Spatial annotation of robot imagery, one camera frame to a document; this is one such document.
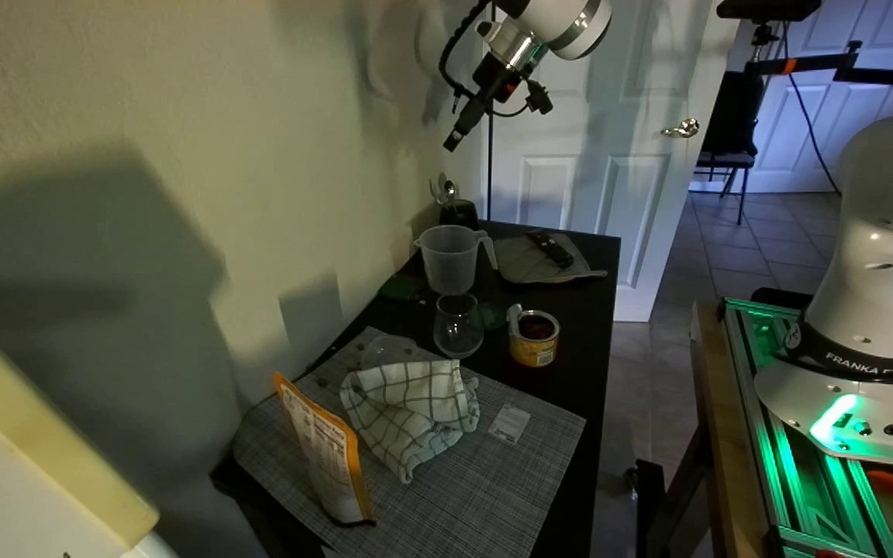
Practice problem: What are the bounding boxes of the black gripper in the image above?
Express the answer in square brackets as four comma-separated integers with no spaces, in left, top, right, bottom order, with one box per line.
[441,33,555,155]

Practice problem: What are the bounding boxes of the black remote control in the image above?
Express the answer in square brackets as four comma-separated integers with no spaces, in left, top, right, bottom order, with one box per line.
[534,233,581,272]

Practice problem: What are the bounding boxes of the clear plastic measuring jug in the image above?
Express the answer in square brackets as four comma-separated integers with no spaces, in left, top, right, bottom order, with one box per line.
[411,222,500,297]

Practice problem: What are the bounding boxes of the black utensil holder with spoons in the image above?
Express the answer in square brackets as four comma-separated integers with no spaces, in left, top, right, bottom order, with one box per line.
[429,172,479,233]

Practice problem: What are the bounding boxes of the dark plate with food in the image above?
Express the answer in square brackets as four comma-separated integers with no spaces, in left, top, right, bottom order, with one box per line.
[488,230,611,287]

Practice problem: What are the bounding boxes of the white panel door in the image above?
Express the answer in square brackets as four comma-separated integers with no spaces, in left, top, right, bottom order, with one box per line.
[479,0,745,326]

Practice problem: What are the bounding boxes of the clear drinking glass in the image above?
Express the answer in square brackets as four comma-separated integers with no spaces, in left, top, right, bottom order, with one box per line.
[432,290,488,358]

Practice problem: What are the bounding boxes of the black table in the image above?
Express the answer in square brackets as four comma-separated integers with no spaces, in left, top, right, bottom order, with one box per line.
[209,217,625,558]

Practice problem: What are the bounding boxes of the dark chair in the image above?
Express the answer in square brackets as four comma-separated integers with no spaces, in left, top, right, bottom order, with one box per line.
[694,67,769,230]

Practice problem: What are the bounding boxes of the white checkered cloth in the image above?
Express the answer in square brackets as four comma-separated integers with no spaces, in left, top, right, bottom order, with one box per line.
[337,353,484,485]

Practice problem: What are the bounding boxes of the small white card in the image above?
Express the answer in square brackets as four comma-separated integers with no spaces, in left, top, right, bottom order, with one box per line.
[484,402,537,446]

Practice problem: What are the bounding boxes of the orange packet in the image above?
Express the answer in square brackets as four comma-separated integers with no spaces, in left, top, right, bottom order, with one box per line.
[268,371,377,528]

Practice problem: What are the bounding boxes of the grey grid placemat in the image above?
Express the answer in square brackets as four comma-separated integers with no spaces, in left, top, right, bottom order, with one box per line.
[230,326,588,558]

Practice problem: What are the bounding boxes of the white closet door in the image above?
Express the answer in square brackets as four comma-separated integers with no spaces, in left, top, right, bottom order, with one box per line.
[753,0,893,199]

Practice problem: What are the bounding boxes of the white gas stove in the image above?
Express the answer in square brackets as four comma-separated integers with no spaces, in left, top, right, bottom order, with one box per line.
[0,307,164,558]

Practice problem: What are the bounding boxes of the metal door handle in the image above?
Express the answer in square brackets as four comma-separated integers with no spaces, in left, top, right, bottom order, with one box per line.
[657,113,705,141]

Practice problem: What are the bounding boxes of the black camera rig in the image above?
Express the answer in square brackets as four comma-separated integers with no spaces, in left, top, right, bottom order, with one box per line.
[714,0,893,94]

